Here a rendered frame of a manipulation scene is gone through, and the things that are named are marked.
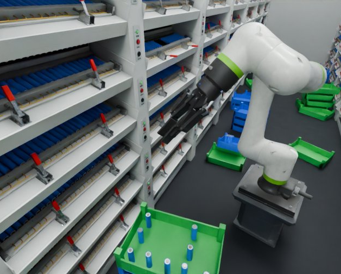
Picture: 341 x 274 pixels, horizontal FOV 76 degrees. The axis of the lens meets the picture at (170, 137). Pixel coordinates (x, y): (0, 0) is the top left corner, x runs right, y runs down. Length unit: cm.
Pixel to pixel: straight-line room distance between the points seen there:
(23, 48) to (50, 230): 54
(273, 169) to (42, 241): 101
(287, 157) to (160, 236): 69
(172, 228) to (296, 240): 91
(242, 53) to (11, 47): 54
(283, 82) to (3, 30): 64
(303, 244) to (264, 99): 88
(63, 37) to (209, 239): 75
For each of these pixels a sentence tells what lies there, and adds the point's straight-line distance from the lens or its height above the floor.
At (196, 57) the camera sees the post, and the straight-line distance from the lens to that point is 151.
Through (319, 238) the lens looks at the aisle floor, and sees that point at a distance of 165.
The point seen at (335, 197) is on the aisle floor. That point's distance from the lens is 197.
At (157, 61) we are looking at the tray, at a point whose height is 93.
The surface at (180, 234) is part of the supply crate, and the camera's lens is 84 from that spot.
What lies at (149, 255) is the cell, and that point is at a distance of 73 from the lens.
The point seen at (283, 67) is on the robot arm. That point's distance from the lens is 61.
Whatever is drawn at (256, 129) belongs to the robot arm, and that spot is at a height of 63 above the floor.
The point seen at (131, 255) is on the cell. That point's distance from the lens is 76.
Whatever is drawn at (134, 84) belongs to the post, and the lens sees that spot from 90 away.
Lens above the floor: 119
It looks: 33 degrees down
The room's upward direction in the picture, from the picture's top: straight up
